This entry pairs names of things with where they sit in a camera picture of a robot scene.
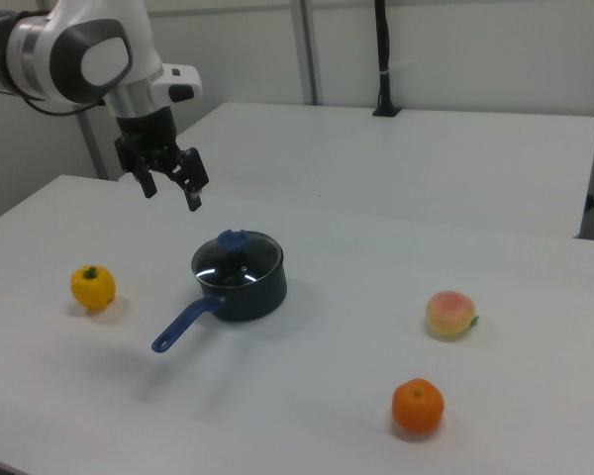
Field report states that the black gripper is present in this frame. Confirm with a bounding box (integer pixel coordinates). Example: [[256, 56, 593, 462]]
[[113, 106, 210, 213]]

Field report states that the glass lid with blue knob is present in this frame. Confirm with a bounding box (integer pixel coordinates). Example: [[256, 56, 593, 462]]
[[191, 228, 284, 288]]

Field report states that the yellow bell pepper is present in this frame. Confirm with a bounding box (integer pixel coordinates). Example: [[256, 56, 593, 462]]
[[69, 265, 117, 312]]

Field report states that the dark blue saucepan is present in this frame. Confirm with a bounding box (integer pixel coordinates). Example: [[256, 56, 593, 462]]
[[150, 236, 288, 353]]

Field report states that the white side table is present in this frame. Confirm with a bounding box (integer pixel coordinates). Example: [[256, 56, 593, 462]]
[[118, 101, 594, 240]]

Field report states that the black pole stand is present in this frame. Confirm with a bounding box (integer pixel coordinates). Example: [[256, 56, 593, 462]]
[[371, 0, 403, 118]]

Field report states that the pink yellow peach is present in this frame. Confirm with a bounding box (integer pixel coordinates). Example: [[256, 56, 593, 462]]
[[425, 290, 480, 338]]

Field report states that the orange mandarin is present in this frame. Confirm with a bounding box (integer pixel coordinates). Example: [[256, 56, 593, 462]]
[[391, 378, 446, 434]]

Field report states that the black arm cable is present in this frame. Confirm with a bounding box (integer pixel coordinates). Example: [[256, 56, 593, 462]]
[[0, 22, 108, 119]]

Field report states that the grey partition post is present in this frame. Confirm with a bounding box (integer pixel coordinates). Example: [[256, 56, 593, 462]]
[[290, 0, 324, 106]]

